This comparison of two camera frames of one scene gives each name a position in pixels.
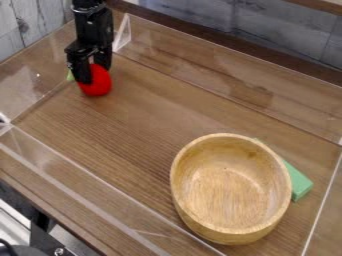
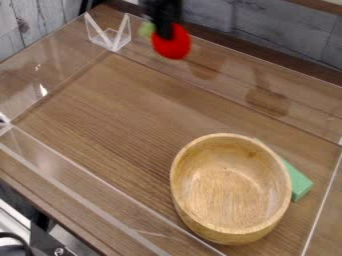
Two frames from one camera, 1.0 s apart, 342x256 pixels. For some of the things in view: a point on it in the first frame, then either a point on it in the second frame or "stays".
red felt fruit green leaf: [101, 83] to [173, 47]
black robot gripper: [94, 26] to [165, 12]
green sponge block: [301, 184] stays
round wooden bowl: [231, 188] stays
